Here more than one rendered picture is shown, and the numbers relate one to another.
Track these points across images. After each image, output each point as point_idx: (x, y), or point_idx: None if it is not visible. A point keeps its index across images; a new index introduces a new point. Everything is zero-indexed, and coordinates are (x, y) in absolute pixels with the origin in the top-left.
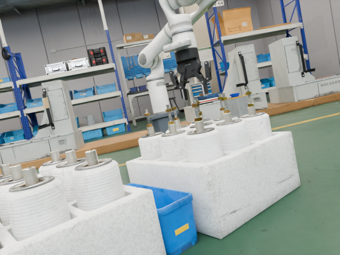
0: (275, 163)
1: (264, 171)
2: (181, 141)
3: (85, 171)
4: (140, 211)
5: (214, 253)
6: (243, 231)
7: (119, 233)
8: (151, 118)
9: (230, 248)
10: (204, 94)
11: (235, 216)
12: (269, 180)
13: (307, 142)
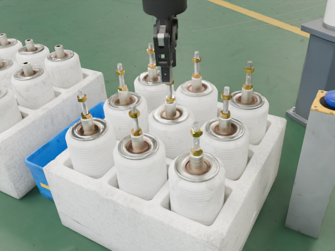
0: (158, 244)
1: (131, 233)
2: (109, 119)
3: None
4: None
5: (39, 224)
6: (74, 242)
7: None
8: (300, 27)
9: (43, 235)
10: (160, 80)
11: (79, 226)
12: (140, 247)
13: None
